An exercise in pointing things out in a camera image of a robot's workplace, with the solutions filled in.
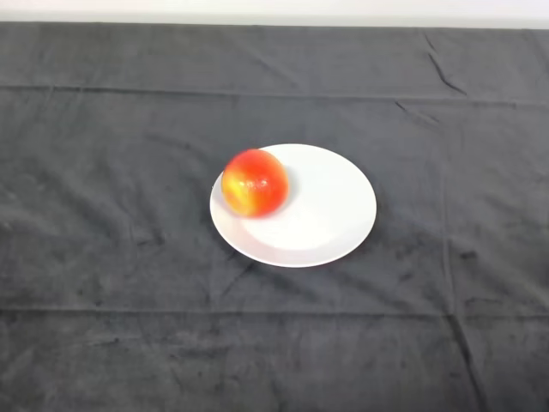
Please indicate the white round plate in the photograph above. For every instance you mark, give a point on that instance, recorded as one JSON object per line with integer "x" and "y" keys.
{"x": 326, "y": 214}

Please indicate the red yellow apple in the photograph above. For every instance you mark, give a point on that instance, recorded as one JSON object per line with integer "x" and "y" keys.
{"x": 255, "y": 184}

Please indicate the black cloth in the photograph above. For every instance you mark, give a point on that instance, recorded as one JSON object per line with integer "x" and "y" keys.
{"x": 86, "y": 171}

